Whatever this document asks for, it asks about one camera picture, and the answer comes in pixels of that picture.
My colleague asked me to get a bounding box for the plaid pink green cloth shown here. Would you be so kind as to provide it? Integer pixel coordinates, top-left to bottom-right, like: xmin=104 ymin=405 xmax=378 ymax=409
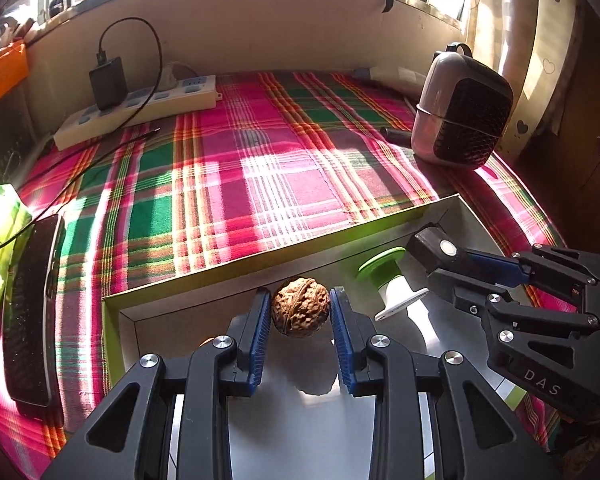
xmin=0 ymin=70 xmax=571 ymax=480

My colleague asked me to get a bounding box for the black glitter phone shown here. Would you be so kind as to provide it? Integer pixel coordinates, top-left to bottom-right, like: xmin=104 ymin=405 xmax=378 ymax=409
xmin=2 ymin=212 xmax=67 ymax=408

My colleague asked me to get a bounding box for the green tissue packet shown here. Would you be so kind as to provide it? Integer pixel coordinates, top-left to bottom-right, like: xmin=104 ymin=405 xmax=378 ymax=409
xmin=0 ymin=185 xmax=33 ymax=326

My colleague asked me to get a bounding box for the white tube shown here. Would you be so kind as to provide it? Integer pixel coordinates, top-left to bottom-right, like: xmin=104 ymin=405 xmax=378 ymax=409
xmin=352 ymin=65 xmax=426 ymax=96

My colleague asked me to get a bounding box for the black charger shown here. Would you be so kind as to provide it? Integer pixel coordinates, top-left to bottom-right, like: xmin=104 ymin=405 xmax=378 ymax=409
xmin=89 ymin=57 xmax=128 ymax=111

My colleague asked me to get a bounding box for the small pink black heater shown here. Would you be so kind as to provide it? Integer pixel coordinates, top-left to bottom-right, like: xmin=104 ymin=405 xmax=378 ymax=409
xmin=411 ymin=42 xmax=513 ymax=170

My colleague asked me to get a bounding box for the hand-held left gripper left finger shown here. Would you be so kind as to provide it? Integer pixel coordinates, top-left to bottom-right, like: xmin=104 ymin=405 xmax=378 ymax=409
xmin=40 ymin=287 xmax=273 ymax=480

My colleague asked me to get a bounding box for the heart print curtain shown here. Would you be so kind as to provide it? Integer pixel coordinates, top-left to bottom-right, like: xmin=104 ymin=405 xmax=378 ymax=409
xmin=467 ymin=0 xmax=581 ymax=136

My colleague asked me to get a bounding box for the black flashlight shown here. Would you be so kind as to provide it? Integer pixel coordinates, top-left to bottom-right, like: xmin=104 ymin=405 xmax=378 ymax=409
xmin=406 ymin=225 xmax=473 ymax=273

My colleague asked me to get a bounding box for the round brown walnut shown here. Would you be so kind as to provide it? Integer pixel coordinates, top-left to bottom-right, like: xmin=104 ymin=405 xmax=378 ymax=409
xmin=271 ymin=277 xmax=331 ymax=339

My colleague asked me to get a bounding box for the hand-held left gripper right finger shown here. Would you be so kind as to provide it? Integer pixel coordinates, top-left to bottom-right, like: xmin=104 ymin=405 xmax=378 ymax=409
xmin=329 ymin=287 xmax=551 ymax=480

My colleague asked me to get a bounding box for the green and white cardboard box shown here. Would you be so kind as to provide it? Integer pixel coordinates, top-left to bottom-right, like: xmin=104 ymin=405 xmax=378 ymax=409
xmin=101 ymin=192 xmax=531 ymax=480

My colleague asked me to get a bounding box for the orange bin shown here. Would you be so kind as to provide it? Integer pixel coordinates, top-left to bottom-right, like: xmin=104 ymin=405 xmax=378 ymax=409
xmin=0 ymin=42 xmax=29 ymax=121

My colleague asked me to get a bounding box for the green and white spool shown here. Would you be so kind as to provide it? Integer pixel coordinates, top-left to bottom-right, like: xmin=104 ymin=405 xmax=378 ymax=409
xmin=356 ymin=246 xmax=429 ymax=322

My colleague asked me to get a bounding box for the black pen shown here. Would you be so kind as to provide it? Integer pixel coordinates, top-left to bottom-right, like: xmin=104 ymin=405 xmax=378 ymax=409
xmin=380 ymin=127 xmax=416 ymax=143

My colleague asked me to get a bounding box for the black cable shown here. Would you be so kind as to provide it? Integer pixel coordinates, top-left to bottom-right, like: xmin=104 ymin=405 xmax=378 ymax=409
xmin=0 ymin=16 xmax=163 ymax=256

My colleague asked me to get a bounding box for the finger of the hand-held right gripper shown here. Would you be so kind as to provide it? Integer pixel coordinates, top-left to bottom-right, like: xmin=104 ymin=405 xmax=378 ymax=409
xmin=462 ymin=244 xmax=600 ymax=293
xmin=426 ymin=266 xmax=600 ymax=333

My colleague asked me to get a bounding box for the white power strip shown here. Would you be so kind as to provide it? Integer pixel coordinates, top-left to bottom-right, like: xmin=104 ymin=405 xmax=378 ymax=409
xmin=54 ymin=75 xmax=217 ymax=151

